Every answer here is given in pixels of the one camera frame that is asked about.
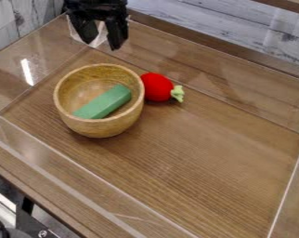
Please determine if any black table leg frame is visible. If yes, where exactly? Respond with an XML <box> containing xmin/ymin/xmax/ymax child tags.
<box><xmin>0</xmin><ymin>195</ymin><xmax>61</xmax><ymax>238</ymax></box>

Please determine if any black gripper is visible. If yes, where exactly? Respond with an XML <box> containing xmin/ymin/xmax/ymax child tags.
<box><xmin>64</xmin><ymin>0</ymin><xmax>130</xmax><ymax>50</ymax></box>

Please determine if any clear acrylic corner bracket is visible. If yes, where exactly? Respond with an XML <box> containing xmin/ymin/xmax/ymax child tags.
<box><xmin>67</xmin><ymin>14</ymin><xmax>108</xmax><ymax>48</ymax></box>

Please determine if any red plush strawberry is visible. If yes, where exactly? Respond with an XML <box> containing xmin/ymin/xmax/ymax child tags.
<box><xmin>140</xmin><ymin>73</ymin><xmax>184</xmax><ymax>102</ymax></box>

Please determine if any clear acrylic wall panel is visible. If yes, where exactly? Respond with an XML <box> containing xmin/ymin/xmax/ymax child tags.
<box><xmin>0</xmin><ymin>115</ymin><xmax>199</xmax><ymax>238</ymax></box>

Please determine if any green foam block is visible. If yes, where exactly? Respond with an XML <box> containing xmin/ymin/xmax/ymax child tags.
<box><xmin>73</xmin><ymin>85</ymin><xmax>132</xmax><ymax>119</ymax></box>

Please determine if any wooden brown bowl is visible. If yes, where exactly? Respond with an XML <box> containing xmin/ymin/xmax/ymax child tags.
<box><xmin>53</xmin><ymin>63</ymin><xmax>144</xmax><ymax>139</ymax></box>

